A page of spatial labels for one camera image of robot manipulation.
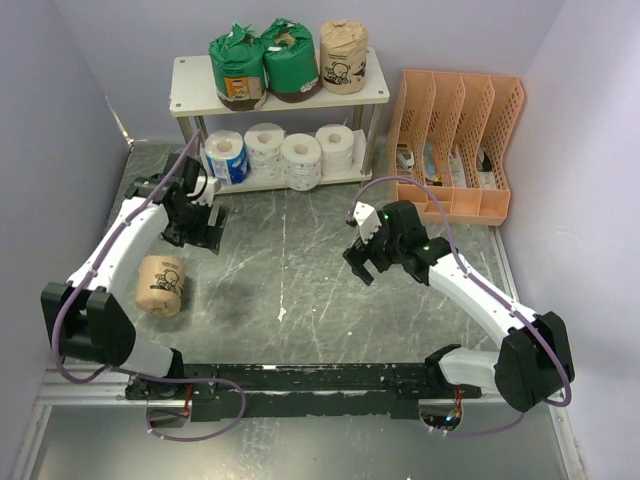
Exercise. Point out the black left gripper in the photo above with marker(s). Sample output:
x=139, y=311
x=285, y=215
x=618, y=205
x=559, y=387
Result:
x=208, y=236

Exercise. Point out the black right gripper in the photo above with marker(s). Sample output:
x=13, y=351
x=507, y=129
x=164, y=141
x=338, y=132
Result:
x=358, y=253

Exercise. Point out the blue paper roll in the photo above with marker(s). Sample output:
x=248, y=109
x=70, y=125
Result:
x=226, y=156

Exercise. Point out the white floral roll front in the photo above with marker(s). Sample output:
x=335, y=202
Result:
x=263, y=143

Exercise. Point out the white unwrapped loose-end roll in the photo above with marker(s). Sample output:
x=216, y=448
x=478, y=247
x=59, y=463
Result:
x=338, y=143

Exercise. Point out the green torn roll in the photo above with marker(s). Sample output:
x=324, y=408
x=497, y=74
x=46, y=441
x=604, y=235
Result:
x=237, y=60

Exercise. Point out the green paper roll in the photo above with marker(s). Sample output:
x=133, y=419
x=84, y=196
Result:
x=290, y=61

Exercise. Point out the brown cartoon paper roll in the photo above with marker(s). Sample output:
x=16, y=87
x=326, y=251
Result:
x=343, y=56

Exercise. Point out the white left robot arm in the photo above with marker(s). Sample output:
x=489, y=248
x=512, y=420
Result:
x=83, y=315

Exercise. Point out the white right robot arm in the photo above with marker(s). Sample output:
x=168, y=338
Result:
x=533, y=360

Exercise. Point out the grey two-tier shelf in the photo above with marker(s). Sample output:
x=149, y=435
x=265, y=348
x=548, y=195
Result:
x=193, y=98

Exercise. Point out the orange plastic file organizer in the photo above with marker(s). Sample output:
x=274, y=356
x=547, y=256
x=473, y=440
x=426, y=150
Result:
x=447, y=141

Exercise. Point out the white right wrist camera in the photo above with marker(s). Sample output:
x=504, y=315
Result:
x=367, y=221

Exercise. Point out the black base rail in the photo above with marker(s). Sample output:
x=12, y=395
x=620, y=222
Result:
x=302, y=405

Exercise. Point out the aluminium frame rail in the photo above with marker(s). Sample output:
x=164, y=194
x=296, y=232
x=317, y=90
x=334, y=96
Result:
x=75, y=385

